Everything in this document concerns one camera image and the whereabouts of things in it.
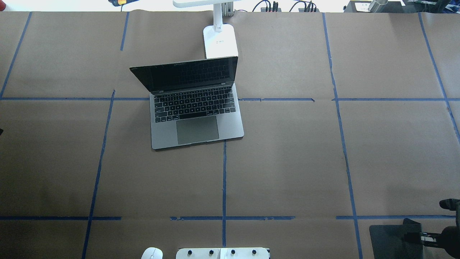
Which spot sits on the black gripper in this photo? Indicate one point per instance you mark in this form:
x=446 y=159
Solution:
x=452 y=233

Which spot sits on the black mouse pad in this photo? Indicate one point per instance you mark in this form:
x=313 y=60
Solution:
x=388 y=241

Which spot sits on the grey laptop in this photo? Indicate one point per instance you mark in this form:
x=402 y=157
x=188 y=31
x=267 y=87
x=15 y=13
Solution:
x=192 y=101

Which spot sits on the white computer mouse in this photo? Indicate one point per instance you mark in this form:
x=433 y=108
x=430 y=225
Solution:
x=152 y=253

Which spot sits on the white desk lamp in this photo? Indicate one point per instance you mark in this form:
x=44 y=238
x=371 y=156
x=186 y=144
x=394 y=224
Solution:
x=219 y=38

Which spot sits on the black box with label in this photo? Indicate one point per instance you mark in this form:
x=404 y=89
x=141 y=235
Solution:
x=374 y=6

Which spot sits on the black usb hub right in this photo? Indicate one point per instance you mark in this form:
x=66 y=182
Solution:
x=304 y=6

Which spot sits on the black usb hub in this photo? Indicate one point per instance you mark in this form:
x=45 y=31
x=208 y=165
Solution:
x=267 y=6
x=304 y=6

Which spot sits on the black usb hub left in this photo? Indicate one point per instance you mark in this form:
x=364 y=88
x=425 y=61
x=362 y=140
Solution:
x=267 y=6

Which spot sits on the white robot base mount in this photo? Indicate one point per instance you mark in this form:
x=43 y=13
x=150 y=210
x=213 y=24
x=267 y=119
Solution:
x=224 y=253

